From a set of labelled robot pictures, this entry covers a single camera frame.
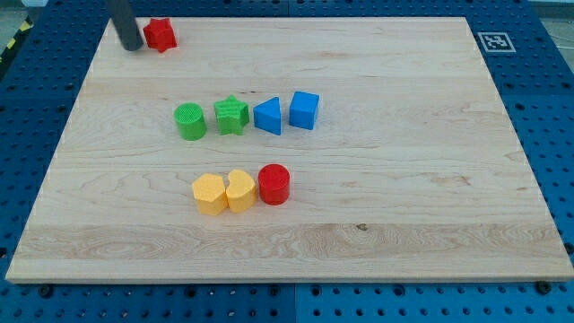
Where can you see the wooden board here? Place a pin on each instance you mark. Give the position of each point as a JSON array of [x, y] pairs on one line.
[[412, 173]]

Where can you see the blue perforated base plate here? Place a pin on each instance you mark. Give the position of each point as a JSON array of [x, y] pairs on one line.
[[38, 92]]

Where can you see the green star block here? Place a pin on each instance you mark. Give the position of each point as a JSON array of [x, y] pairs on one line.
[[231, 115]]

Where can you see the blue cube block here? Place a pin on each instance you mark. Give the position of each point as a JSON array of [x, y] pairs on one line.
[[303, 110]]

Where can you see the yellow hexagon block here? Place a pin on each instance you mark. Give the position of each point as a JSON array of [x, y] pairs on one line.
[[210, 194]]

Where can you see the red cylinder block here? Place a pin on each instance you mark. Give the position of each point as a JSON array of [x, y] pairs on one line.
[[274, 184]]

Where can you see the yellow heart block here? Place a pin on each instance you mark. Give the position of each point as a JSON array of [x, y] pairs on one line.
[[241, 191]]

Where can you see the white fiducial marker tag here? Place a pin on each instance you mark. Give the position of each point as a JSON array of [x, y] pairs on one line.
[[496, 42]]

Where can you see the red star block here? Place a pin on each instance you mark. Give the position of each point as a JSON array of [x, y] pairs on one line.
[[160, 35]]

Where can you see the green cylinder block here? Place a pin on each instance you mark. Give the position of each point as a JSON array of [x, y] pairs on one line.
[[189, 118]]

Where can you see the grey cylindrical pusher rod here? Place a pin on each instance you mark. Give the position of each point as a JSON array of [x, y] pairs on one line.
[[123, 18]]

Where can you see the blue triangle block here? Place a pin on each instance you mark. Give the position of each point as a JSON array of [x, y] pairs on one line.
[[268, 116]]

